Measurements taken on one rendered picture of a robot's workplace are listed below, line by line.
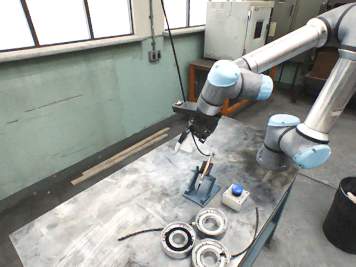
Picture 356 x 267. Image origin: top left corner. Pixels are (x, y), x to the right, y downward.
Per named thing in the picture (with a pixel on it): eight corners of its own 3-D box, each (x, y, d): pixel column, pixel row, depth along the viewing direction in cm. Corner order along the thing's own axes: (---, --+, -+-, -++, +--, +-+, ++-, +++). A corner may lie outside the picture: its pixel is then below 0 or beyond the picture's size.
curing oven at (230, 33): (246, 68, 249) (256, 1, 214) (202, 59, 283) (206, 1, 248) (268, 59, 288) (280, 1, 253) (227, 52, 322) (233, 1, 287)
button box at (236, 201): (238, 212, 78) (240, 203, 75) (221, 202, 82) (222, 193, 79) (248, 199, 83) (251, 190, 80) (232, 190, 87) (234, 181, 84)
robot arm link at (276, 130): (281, 134, 104) (288, 108, 97) (300, 151, 93) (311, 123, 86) (258, 138, 101) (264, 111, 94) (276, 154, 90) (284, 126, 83)
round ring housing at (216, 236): (225, 215, 77) (226, 207, 75) (228, 243, 68) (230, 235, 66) (194, 214, 78) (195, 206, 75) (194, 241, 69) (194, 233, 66)
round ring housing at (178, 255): (156, 253, 65) (154, 245, 63) (169, 225, 74) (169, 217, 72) (189, 266, 62) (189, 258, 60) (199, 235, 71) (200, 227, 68)
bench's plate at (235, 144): (118, 457, 38) (116, 456, 37) (11, 238, 72) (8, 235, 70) (312, 151, 113) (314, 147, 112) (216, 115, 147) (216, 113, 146)
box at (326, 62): (344, 82, 309) (355, 54, 289) (306, 76, 334) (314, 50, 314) (346, 75, 336) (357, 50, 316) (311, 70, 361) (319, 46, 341)
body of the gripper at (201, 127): (202, 146, 75) (215, 123, 65) (182, 131, 76) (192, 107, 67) (212, 133, 79) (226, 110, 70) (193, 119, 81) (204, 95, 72)
